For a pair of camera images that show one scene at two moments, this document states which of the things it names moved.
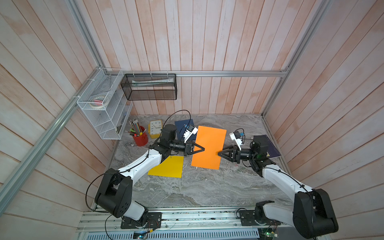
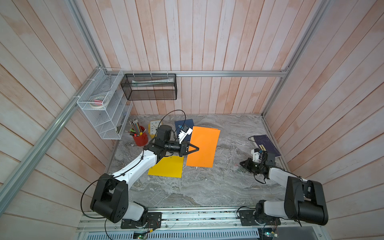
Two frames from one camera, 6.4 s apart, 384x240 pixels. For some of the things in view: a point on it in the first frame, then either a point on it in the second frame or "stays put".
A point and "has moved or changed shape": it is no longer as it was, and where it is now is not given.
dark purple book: (273, 151) stays put
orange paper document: (212, 139) has moved or changed shape
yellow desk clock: (154, 128) stays put
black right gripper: (235, 155) to (247, 166)
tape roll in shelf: (99, 101) stays put
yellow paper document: (172, 167) stays put
